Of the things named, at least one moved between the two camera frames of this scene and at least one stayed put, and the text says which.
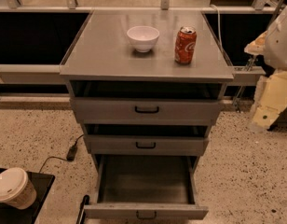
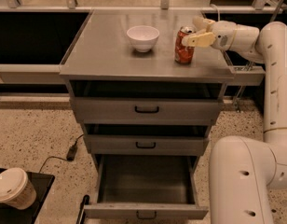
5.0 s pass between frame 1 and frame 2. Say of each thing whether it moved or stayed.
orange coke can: stayed
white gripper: moved
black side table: stayed
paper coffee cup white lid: stayed
